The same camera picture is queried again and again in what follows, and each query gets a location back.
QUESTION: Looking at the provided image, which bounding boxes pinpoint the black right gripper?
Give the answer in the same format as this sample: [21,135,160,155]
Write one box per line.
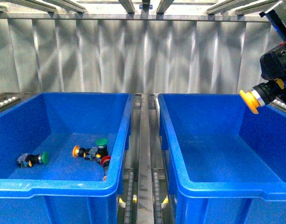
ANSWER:
[260,0,286,105]

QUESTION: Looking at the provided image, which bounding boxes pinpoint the yellow mushroom push button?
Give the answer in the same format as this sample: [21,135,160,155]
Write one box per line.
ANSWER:
[239,78,286,114]

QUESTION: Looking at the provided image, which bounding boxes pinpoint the blue bin with buttons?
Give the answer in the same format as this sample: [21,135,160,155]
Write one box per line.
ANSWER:
[0,93,133,224]

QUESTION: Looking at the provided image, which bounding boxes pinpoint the empty blue middle bin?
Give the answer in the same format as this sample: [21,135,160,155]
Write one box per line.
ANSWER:
[158,94,286,224]

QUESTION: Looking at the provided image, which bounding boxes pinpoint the white roller track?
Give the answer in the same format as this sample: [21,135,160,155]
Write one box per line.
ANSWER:
[153,172,162,224]

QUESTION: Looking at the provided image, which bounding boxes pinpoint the green upright push button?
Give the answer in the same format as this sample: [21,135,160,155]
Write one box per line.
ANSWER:
[95,138,109,159]

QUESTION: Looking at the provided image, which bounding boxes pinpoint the red button lying sideways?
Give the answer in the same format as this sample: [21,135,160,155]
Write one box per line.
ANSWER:
[100,155,111,176]

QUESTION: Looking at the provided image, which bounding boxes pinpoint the orange button lying sideways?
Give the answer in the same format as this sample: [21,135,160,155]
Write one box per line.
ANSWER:
[72,145,98,161]

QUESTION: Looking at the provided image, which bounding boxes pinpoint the green button lying sideways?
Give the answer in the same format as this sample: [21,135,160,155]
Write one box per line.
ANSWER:
[16,152,49,168]

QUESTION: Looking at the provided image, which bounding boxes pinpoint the left roller track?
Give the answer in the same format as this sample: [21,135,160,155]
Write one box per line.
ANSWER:
[0,97,21,110]

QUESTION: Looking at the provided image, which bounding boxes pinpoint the metal centre rail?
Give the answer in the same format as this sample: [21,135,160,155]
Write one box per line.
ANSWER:
[136,94,154,224]

